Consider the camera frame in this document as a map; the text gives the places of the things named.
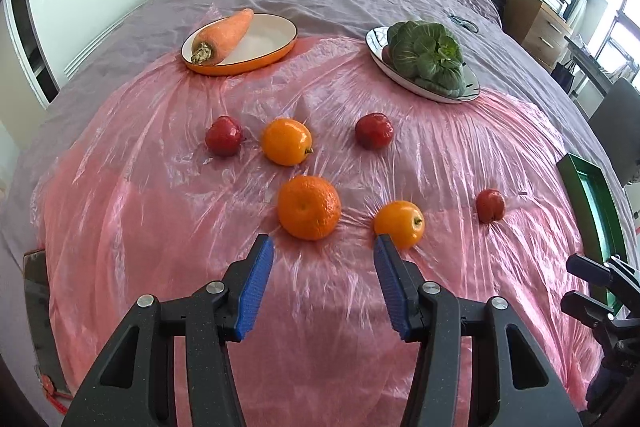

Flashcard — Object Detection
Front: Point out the carrot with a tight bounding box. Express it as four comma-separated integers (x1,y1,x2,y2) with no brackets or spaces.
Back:
191,8,255,66

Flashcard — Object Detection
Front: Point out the green tray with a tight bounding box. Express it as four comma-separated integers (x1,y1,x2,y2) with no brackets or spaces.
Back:
556,153,629,308

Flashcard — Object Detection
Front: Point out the wooden nightstand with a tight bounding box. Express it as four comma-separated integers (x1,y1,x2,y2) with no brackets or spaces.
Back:
504,0,573,74

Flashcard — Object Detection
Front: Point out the orange oval dish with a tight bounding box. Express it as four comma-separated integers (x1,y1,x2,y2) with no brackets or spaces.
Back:
181,13,299,77

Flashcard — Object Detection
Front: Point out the dark flat board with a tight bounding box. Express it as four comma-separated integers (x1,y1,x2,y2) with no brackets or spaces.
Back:
22,249,74,401

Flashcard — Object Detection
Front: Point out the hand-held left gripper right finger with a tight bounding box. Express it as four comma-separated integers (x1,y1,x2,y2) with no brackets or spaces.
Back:
373,234,583,427

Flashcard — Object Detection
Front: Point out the dark shopping bag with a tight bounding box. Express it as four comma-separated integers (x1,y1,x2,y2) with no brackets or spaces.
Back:
552,61,579,96

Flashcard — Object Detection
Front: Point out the smooth orange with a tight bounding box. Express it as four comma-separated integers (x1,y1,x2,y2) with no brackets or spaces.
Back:
373,200,426,250
261,118,314,166

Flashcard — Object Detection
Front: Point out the large bumpy orange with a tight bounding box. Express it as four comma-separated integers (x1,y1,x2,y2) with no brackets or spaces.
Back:
277,175,342,241

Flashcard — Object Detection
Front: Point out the window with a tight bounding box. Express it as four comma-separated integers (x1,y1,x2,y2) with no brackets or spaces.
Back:
585,0,640,74

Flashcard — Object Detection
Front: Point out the pink plastic sheet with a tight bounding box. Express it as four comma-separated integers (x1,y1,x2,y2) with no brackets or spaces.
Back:
37,34,608,414

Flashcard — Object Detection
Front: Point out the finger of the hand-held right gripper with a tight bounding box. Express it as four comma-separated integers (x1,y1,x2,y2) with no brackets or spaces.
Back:
566,254,640,304
560,291,626,339

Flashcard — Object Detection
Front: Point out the grey chair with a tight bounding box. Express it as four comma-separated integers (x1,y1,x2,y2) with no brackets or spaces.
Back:
587,77,640,188

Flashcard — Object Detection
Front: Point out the black cable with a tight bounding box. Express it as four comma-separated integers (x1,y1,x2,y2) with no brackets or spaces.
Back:
447,13,479,33

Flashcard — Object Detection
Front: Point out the red apple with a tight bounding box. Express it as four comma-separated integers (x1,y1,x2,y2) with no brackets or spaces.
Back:
475,189,506,224
204,116,245,156
354,112,394,150

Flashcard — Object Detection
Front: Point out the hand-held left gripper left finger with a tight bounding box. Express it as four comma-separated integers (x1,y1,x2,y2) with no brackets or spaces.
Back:
61,234,275,427

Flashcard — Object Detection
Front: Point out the green bok choy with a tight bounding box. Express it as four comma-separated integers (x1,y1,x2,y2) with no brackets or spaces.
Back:
386,21,469,92

